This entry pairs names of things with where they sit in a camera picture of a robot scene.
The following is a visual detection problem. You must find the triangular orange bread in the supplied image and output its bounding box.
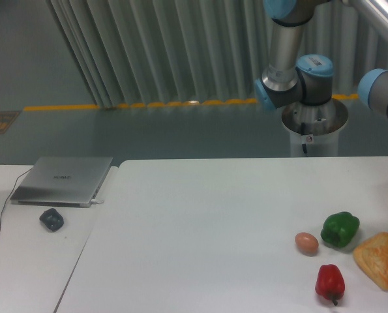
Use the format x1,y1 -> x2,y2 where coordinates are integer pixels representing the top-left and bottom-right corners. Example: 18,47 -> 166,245
353,232 -> 388,291

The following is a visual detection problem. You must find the green bell pepper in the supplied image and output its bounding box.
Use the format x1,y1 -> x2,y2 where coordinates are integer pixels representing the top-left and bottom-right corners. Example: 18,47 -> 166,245
320,211 -> 360,248

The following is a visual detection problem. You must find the small black plastic object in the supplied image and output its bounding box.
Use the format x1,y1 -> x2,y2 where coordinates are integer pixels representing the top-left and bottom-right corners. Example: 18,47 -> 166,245
39,208 -> 65,232

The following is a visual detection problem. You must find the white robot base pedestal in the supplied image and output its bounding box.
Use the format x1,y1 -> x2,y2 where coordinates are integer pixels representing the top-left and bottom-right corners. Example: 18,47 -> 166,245
281,98 -> 348,157

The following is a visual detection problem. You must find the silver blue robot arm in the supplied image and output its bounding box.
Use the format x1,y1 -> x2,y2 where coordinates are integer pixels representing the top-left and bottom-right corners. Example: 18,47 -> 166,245
254,1 -> 388,157

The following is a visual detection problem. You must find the brown egg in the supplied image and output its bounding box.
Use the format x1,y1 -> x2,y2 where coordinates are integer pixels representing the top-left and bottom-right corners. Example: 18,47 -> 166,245
295,232 -> 319,254

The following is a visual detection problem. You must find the red bell pepper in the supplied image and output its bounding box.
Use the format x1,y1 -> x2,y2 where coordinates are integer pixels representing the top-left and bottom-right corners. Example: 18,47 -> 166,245
315,264 -> 345,306

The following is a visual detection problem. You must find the silver closed laptop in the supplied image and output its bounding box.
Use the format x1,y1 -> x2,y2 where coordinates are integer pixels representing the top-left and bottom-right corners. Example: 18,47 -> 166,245
10,156 -> 113,207

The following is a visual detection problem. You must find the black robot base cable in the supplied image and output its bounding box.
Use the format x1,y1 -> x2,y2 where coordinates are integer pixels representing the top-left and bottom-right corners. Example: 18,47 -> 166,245
299,122 -> 308,157

